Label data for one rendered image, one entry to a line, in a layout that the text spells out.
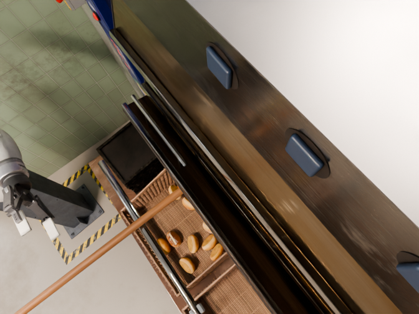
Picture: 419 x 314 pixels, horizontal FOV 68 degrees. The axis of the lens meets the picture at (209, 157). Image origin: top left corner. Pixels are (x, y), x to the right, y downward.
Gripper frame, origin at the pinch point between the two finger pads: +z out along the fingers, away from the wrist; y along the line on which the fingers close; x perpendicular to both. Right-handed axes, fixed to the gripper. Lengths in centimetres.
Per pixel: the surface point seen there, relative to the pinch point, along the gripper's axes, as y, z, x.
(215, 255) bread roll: 85, 28, -32
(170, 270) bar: 32.1, 27.2, -19.2
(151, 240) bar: 32.1, 13.9, -19.4
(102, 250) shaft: 28.9, 6.4, -2.7
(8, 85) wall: 51, -116, 5
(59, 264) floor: 149, -46, 72
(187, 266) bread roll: 85, 23, -17
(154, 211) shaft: 28.8, 6.4, -26.7
